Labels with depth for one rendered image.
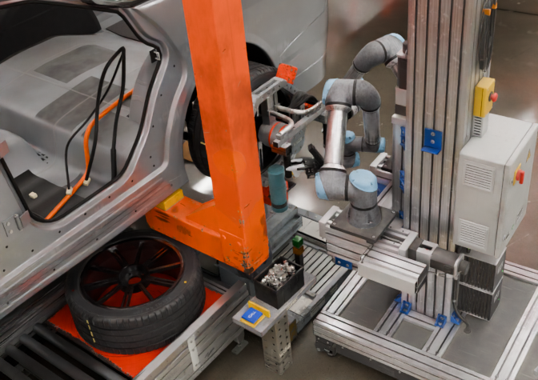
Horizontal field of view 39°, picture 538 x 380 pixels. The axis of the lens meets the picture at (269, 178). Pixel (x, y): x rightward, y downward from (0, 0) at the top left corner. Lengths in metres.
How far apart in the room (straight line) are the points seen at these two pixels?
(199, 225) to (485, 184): 1.36
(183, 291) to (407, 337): 1.07
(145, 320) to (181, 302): 0.19
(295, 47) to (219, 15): 1.44
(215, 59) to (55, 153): 1.43
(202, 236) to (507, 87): 3.17
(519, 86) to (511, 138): 2.95
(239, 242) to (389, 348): 0.85
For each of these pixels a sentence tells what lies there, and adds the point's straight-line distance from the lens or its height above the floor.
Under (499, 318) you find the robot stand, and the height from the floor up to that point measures 0.21.
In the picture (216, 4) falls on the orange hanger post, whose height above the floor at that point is 1.86.
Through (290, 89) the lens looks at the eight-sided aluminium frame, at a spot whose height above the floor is 1.04.
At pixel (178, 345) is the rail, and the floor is 0.39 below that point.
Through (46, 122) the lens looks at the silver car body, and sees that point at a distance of 4.06.
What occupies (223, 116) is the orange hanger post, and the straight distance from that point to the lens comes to 3.03.
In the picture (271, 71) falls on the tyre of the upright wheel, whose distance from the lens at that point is 3.86.
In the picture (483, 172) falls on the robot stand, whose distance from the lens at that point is 3.03.
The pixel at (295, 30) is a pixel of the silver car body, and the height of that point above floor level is 1.18.
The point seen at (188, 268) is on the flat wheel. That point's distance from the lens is 3.66.
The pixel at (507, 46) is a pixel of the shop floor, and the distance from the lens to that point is 6.66.
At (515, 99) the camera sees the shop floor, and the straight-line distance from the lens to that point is 5.89.
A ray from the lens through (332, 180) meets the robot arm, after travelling 3.20.
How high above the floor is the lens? 2.92
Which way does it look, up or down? 36 degrees down
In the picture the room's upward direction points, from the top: 6 degrees counter-clockwise
